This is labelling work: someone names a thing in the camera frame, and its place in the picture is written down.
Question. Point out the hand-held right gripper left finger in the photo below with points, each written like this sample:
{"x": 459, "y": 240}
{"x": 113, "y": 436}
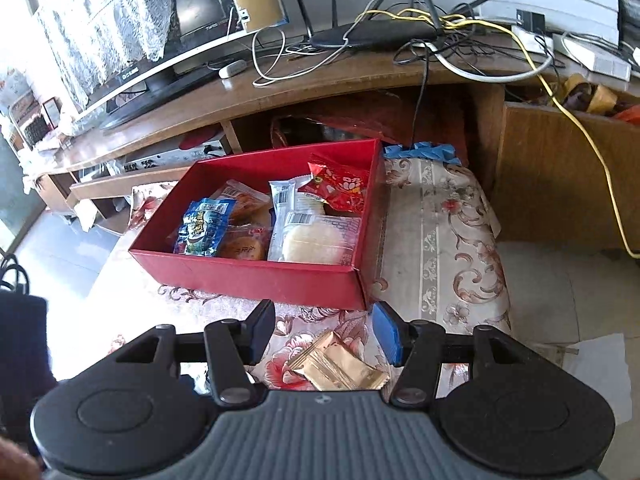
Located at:
{"x": 260, "y": 330}

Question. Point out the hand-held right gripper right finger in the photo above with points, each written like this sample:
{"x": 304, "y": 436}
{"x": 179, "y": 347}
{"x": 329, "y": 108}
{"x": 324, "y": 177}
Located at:
{"x": 387, "y": 332}

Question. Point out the red cardboard box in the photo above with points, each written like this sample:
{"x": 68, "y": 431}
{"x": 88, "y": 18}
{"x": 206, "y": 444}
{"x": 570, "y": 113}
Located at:
{"x": 250, "y": 280}

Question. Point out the gold snack packet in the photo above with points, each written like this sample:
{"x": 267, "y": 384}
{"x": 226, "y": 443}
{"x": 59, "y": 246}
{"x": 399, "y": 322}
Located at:
{"x": 340, "y": 365}

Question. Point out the round golden cake packet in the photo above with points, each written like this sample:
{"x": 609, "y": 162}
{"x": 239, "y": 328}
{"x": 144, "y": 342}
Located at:
{"x": 242, "y": 247}

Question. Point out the silver white cake packet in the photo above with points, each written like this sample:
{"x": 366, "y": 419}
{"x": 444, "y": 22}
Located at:
{"x": 282, "y": 195}

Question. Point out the large white cake packet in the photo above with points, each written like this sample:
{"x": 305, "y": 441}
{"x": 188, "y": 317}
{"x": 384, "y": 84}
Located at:
{"x": 315, "y": 240}

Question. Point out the floral cloth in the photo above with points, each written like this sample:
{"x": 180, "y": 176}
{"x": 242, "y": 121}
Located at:
{"x": 440, "y": 240}

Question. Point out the blue snack bag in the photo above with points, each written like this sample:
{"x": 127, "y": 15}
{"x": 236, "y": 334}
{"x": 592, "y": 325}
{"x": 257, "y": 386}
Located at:
{"x": 202, "y": 227}

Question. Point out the brown snack packet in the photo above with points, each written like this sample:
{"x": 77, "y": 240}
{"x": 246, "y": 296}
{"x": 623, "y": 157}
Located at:
{"x": 245, "y": 202}

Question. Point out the red snack packet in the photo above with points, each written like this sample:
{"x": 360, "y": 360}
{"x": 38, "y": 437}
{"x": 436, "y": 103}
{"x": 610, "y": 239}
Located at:
{"x": 340, "y": 185}

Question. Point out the blue crinkled fabric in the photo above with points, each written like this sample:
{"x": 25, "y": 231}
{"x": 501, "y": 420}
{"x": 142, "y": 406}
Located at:
{"x": 425, "y": 151}

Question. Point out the silver media player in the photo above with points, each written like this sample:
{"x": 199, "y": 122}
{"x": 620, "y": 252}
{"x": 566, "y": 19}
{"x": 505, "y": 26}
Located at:
{"x": 160, "y": 160}

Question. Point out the red round cloth item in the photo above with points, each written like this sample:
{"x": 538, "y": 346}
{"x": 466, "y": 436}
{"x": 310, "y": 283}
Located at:
{"x": 200, "y": 139}

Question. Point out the white paper sheet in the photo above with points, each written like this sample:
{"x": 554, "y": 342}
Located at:
{"x": 600, "y": 375}

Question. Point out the brown open-top box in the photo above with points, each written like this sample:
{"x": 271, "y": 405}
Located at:
{"x": 550, "y": 175}

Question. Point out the black bag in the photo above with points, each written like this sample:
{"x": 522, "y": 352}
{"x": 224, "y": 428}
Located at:
{"x": 22, "y": 340}

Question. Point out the wooden TV stand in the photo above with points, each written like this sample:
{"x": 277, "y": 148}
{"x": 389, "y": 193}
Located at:
{"x": 350, "y": 80}

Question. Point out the white power adapter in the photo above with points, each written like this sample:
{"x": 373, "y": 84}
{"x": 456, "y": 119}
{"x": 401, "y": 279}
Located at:
{"x": 232, "y": 69}

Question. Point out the black router with antennas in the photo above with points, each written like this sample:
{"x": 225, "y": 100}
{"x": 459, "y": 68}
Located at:
{"x": 370, "y": 35}

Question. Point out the yellow brown bag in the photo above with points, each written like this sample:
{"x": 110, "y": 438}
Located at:
{"x": 595, "y": 97}

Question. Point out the black flat television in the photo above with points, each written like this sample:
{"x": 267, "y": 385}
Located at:
{"x": 200, "y": 0}

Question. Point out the black plug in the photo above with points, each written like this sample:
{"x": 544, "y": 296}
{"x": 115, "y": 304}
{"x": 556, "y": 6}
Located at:
{"x": 531, "y": 20}

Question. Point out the white lace cloth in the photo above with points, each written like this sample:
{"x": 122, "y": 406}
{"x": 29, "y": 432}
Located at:
{"x": 100, "y": 25}

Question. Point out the white power strip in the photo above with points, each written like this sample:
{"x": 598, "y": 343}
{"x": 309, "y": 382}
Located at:
{"x": 595, "y": 57}

